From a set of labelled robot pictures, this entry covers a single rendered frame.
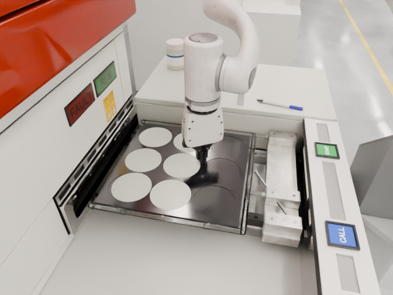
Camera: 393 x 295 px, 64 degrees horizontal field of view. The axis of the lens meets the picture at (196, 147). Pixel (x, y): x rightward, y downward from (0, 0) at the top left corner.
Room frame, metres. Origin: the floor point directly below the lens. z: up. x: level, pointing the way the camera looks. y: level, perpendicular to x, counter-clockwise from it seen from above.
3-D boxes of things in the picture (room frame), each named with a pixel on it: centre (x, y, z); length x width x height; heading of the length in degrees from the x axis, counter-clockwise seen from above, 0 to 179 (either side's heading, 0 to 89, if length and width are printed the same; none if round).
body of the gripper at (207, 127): (0.65, -0.01, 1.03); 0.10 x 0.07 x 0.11; 109
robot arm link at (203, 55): (0.65, -0.02, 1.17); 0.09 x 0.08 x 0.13; 67
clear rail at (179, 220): (0.46, 0.07, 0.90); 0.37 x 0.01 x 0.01; 78
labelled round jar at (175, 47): (1.12, 0.08, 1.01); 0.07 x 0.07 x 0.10
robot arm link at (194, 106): (0.65, -0.01, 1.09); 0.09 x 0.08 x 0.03; 109
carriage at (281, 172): (0.59, -0.22, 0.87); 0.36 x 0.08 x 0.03; 168
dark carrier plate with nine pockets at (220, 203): (0.63, 0.04, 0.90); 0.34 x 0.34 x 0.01; 78
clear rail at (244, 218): (0.60, -0.14, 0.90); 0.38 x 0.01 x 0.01; 168
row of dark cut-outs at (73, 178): (0.66, 0.25, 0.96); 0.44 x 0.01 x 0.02; 168
